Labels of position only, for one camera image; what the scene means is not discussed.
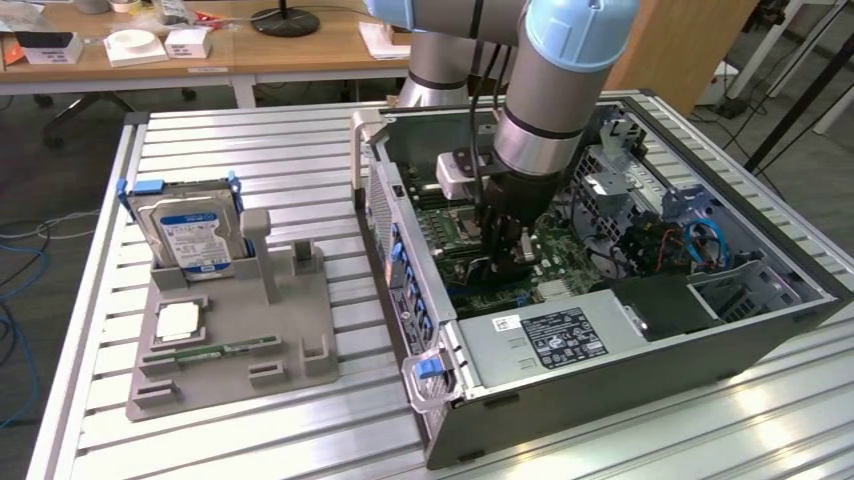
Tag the silver CPU chip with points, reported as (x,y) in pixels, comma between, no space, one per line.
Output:
(179,324)

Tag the grey cup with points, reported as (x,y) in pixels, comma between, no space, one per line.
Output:
(92,6)

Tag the black plastic cover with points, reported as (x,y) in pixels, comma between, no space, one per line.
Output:
(660,305)

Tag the blue card retention clip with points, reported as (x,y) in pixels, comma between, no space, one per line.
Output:
(419,310)
(396,235)
(428,332)
(410,285)
(402,260)

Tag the green motherboard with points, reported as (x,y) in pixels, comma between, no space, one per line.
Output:
(567,250)

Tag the grey metal disk bay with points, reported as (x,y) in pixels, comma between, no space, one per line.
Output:
(747,290)

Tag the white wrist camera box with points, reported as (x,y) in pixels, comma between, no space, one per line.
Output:
(454,175)

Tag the hard disk with blue carrier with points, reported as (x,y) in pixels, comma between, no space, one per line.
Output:
(193,240)

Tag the wooden desk white frame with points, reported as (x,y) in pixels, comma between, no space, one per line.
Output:
(300,55)
(93,72)

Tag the black stand pole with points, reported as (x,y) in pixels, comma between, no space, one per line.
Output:
(802,107)

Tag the grey plastic parts rack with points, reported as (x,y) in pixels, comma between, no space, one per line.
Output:
(220,360)

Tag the black installed RAM stick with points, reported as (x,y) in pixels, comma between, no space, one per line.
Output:
(460,255)

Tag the grey power supply unit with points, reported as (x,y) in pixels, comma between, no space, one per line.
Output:
(567,340)

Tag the black lamp stand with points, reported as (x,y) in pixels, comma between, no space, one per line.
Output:
(283,24)

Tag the clear plastic bag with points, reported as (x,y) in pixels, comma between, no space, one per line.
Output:
(20,20)

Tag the CPU socket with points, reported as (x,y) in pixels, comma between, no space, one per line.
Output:
(467,222)

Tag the metal drive cage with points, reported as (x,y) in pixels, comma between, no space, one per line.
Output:
(614,195)

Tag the brown wooden cabinet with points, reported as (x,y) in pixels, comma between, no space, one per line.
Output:
(680,50)

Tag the open grey PC case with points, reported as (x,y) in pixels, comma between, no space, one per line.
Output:
(600,410)

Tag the white box black lid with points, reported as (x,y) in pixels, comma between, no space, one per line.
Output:
(49,50)

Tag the green expansion card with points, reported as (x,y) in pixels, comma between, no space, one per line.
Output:
(476,275)

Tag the white table frame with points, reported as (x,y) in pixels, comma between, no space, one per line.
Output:
(754,50)

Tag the green RAM stick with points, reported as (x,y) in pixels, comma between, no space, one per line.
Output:
(213,350)

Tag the white booklet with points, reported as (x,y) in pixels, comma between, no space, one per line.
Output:
(383,45)

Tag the orange box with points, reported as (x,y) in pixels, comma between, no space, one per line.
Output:
(9,55)

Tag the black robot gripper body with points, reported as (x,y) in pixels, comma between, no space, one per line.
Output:
(527,195)

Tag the black office chair base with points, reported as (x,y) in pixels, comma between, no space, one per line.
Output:
(69,107)

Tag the blue case release latch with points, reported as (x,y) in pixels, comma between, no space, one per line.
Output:
(427,370)

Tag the silver chipset heatsink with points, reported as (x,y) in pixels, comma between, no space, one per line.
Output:
(555,290)

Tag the white cardboard box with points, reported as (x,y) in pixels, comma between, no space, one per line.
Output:
(188,44)

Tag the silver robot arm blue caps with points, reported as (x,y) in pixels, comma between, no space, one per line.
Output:
(567,90)

